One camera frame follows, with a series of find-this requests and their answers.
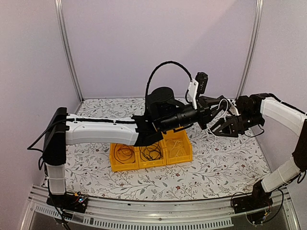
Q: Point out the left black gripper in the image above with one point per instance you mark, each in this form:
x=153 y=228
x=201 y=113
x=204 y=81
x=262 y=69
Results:
x=204 y=103

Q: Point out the aluminium frame post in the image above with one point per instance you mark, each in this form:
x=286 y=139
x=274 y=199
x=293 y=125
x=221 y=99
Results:
x=67 y=50
x=251 y=48

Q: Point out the floral patterned table mat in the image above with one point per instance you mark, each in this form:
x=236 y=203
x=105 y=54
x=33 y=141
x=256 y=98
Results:
x=220 y=167

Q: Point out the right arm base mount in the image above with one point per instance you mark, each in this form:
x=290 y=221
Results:
x=247 y=203

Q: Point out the left yellow plastic bin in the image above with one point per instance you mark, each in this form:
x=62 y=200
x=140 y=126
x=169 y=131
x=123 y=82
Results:
x=122 y=158

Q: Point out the middle yellow plastic bin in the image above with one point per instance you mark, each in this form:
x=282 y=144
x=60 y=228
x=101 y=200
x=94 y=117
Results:
x=151 y=156

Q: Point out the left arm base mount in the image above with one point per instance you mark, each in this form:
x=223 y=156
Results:
x=73 y=202

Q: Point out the yellow plastic bin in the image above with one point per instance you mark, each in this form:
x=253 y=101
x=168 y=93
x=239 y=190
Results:
x=122 y=158
x=179 y=147
x=151 y=156

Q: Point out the left aluminium frame post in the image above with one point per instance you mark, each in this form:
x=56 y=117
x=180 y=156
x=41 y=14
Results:
x=67 y=50

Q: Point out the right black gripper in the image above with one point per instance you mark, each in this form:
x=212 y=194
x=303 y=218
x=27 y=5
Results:
x=235 y=125

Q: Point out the right aluminium frame post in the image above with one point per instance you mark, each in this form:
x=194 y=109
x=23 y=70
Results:
x=251 y=48

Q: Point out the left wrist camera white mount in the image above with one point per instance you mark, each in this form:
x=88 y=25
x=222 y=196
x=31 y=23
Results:
x=196 y=87

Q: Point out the right yellow plastic bin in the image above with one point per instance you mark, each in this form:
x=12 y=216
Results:
x=179 y=147

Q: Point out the front aluminium rail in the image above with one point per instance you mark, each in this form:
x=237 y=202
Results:
x=203 y=214

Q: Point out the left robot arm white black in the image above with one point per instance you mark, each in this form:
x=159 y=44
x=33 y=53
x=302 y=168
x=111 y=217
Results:
x=162 y=113

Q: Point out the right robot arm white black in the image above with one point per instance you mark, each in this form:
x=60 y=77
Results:
x=287 y=136

